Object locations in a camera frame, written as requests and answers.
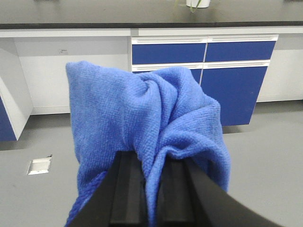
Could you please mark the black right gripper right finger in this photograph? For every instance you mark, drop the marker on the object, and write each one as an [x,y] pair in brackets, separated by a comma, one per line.
[189,198]

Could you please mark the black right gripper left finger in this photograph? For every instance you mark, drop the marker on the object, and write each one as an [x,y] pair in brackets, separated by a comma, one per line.
[119,200]

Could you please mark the blue microfiber cloth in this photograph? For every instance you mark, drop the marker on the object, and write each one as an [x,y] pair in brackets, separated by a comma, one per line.
[156,114]

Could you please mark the metal floor outlet box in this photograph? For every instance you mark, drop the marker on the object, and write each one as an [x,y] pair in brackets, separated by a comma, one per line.
[40,165]

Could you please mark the blue white drawer cabinet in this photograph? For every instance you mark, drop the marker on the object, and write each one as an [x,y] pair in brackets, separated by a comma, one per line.
[229,68]

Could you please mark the blue white side cabinet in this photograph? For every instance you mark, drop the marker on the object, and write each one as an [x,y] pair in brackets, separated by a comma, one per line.
[15,100]

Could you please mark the white plant pot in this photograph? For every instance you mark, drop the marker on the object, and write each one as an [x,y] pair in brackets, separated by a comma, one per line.
[191,5]

